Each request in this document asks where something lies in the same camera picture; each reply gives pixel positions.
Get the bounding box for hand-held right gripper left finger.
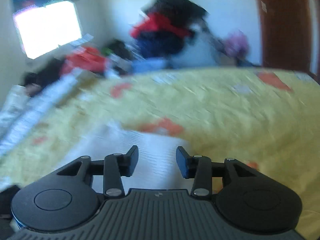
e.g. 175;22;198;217
57;145;139;197

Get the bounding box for red garment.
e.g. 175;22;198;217
129;12;193;39

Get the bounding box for light blue knit cloth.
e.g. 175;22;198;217
130;58;173;73

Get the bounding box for white printed quilt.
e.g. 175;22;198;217
0;72;84;155

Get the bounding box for red plastic bag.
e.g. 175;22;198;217
61;46;108;76

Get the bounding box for black and green cloth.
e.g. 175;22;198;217
103;39;133;61

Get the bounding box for black garment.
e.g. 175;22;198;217
142;0;210;30

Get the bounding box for purple cloth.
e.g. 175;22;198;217
224;31;250;58

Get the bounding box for grey white cloth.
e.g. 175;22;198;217
172;25;221;70

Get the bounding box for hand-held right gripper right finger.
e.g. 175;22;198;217
176;146;260;197

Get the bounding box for window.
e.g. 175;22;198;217
12;1;83;59

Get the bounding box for yellow printed blanket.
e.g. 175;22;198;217
0;67;320;240

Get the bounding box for brown wooden door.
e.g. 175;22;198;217
252;0;313;72

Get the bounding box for white knit sweater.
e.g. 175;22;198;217
54;130;193;196

